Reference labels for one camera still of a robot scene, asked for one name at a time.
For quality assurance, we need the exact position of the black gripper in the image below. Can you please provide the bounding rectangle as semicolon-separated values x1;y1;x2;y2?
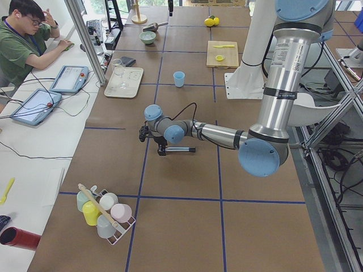
154;136;167;155
167;0;174;16

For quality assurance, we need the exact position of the metal muddler black cap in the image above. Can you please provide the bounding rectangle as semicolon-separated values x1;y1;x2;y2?
165;147;196;153

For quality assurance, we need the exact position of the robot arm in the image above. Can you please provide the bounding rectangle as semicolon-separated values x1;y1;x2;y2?
144;1;335;177

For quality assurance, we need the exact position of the yellow lemon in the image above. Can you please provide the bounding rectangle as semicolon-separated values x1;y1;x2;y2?
204;18;215;27
213;17;220;26

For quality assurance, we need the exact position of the light blue plastic cup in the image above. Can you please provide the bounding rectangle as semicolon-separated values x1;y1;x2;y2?
173;71;185;88

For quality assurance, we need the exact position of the white cup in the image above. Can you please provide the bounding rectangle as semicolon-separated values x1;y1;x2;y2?
99;193;119;211

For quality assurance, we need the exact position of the pink cup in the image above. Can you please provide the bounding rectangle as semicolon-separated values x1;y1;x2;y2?
111;203;132;223

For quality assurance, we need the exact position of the mint green cup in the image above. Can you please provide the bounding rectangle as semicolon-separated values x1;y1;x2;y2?
76;191;89;212

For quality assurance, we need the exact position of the yellow cup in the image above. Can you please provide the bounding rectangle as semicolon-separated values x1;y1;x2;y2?
82;201;101;226

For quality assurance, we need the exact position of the pale blue cup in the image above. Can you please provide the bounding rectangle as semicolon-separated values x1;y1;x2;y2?
96;215;116;239

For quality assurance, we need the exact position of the metal ice scoop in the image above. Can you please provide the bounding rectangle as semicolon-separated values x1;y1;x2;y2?
142;22;168;32

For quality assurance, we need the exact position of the wooden mug tree stand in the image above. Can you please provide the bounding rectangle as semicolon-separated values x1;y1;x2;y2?
131;0;147;24

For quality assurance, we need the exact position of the green bowl of ice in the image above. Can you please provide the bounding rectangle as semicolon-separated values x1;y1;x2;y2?
139;31;157;45

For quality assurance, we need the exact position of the yellow plastic knife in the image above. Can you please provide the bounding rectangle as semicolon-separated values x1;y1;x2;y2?
213;44;235;48

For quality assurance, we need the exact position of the bamboo cutting board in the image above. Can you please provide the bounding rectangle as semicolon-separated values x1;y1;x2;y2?
206;41;239;69

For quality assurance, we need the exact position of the cream bear serving tray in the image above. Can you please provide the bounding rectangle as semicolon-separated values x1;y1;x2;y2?
104;67;143;99

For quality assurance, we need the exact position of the grey folded cloth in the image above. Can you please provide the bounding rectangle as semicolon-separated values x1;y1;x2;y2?
120;56;136;67

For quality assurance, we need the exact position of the black keyboard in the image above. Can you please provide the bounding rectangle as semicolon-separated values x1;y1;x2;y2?
86;19;102;37

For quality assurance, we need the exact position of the clear wine glass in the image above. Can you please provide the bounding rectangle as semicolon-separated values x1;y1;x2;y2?
111;59;128;89

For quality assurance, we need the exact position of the far teach pendant tablet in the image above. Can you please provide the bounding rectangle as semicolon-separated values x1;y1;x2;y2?
49;65;89;94

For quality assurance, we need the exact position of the teach pendant tablet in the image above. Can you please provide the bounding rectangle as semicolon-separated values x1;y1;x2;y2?
49;65;89;94
10;88;62;126

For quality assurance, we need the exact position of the near teach pendant tablet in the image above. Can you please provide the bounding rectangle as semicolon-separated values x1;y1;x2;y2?
10;88;62;126

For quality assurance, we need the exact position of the person in green shirt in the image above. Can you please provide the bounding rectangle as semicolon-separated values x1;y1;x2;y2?
1;1;73;87

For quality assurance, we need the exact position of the white chair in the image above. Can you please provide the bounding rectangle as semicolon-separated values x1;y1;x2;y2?
288;92;340;127

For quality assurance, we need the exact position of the yellow plastic fork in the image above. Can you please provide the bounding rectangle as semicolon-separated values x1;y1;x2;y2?
0;177;15;205

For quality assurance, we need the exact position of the red cylinder can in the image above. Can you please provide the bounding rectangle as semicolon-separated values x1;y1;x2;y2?
1;227;41;250

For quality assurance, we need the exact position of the blue storage bin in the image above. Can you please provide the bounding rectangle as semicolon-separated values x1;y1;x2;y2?
354;18;363;34

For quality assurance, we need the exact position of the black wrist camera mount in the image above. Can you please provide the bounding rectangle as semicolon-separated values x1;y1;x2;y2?
138;125;149;142

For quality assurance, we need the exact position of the white wire cup rack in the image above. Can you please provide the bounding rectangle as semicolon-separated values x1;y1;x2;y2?
91;185;136;245

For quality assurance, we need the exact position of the aluminium frame post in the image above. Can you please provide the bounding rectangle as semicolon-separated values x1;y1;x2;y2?
64;0;106;86

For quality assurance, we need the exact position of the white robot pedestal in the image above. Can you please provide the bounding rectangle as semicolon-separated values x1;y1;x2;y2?
225;0;277;99

